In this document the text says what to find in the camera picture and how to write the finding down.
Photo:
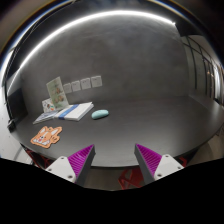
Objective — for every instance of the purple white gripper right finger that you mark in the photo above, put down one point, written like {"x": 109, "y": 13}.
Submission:
{"x": 153, "y": 165}

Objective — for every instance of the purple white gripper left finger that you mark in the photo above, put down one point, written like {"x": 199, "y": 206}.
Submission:
{"x": 74, "y": 168}

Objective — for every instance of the orange corgi mouse pad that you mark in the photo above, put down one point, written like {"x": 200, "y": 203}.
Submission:
{"x": 46, "y": 136}

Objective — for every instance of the light teal computer mouse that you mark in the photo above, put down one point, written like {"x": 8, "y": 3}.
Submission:
{"x": 99, "y": 114}

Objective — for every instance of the red chair under table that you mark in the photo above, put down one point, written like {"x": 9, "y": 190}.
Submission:
{"x": 131, "y": 177}

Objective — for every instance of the red chair at left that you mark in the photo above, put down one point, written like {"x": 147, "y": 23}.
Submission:
{"x": 39, "y": 160}

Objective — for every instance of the white book with blue stripe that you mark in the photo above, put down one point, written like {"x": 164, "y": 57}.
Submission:
{"x": 75, "y": 112}

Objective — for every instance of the thin grey blue booklet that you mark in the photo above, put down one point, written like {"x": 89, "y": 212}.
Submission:
{"x": 45, "y": 116}

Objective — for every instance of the small standing illustrated card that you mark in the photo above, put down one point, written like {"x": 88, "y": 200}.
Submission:
{"x": 48, "y": 105}

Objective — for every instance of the large standing illustrated card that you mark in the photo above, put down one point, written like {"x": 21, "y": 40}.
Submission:
{"x": 57, "y": 94}

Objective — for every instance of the black framed glass partition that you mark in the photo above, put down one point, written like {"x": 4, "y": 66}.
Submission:
{"x": 206, "y": 72}

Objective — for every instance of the curved white ceiling light strip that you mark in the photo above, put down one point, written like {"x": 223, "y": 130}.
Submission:
{"x": 85, "y": 19}

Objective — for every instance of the white wall socket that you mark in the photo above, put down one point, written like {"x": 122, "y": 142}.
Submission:
{"x": 76, "y": 86}
{"x": 85, "y": 83}
{"x": 96, "y": 81}
{"x": 67, "y": 88}

